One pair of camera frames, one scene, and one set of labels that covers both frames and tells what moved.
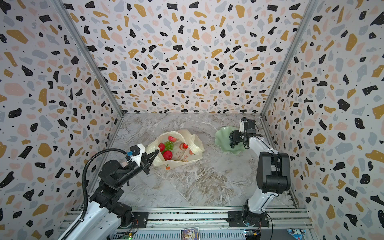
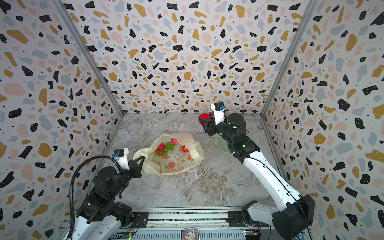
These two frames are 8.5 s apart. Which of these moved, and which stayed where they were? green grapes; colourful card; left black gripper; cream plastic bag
Moved: left black gripper; cream plastic bag
Stayed: colourful card; green grapes
